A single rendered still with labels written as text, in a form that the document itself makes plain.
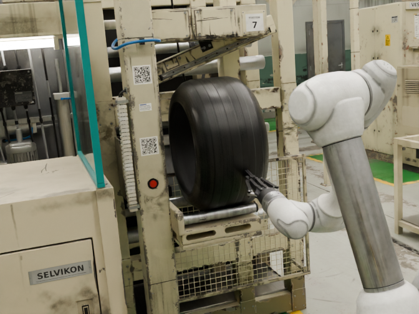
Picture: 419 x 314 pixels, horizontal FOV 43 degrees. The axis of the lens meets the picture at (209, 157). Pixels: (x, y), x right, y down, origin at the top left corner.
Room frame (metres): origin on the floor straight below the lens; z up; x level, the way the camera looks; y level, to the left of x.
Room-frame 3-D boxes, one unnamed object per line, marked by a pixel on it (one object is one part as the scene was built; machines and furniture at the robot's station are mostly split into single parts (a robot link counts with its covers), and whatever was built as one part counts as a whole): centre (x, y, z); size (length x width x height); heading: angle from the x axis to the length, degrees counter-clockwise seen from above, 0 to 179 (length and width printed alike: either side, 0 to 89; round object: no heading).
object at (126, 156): (2.15, 0.33, 1.19); 0.05 x 0.04 x 0.48; 18
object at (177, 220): (2.25, 0.19, 0.90); 0.40 x 0.03 x 0.10; 18
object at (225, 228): (2.17, -0.02, 0.83); 0.36 x 0.09 x 0.06; 108
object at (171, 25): (2.62, 0.00, 1.71); 0.61 x 0.25 x 0.15; 108
